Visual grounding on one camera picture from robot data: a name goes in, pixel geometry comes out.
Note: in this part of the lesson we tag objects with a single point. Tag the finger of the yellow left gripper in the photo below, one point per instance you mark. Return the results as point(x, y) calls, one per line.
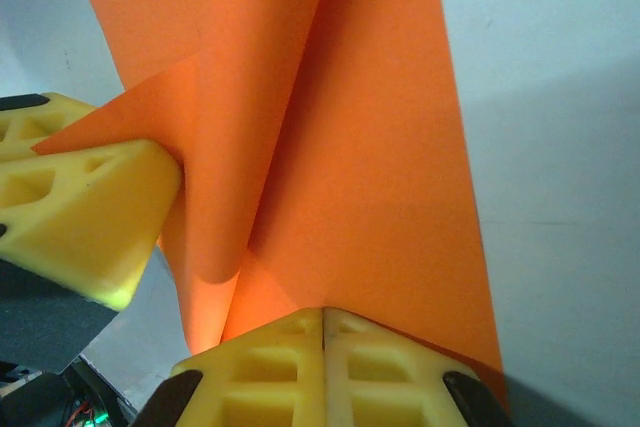
point(40, 117)
point(90, 227)

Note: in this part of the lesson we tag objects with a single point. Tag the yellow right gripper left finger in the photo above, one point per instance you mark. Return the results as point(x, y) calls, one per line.
point(265, 387)

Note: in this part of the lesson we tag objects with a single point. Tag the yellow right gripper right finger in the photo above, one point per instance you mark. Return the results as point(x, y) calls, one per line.
point(390, 387)

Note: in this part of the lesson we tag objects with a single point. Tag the orange cloth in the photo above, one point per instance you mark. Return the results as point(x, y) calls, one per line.
point(375, 172)

